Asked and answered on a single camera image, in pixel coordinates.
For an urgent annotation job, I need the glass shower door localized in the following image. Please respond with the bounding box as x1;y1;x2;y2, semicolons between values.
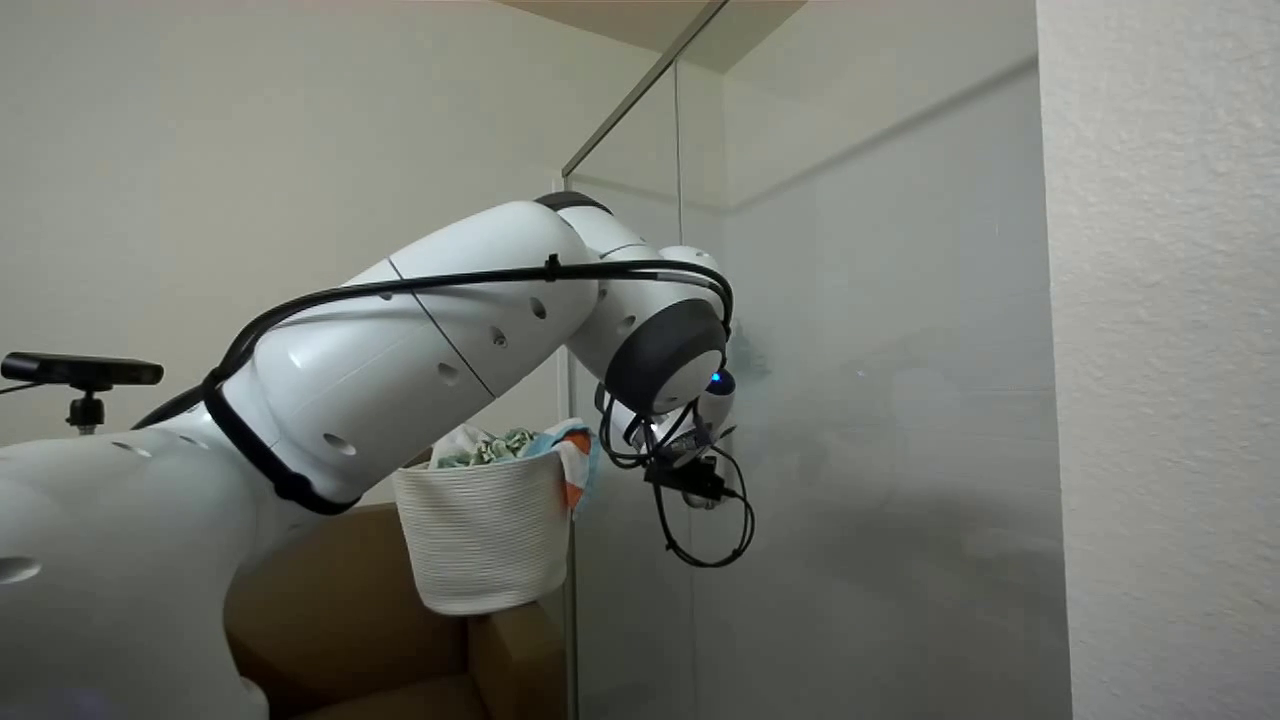
689;61;1071;720

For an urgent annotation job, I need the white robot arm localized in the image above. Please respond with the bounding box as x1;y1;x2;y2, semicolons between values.
0;194;733;720

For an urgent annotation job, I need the white woven laundry basket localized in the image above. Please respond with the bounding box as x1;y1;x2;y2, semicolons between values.
392;452;568;618

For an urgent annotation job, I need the brown cardboard box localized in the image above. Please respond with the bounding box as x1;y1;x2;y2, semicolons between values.
226;504;568;720

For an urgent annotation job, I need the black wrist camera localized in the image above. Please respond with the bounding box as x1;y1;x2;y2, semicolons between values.
644;458;729;504

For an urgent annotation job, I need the black camera on tripod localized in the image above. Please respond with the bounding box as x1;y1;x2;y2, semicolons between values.
0;351;163;438

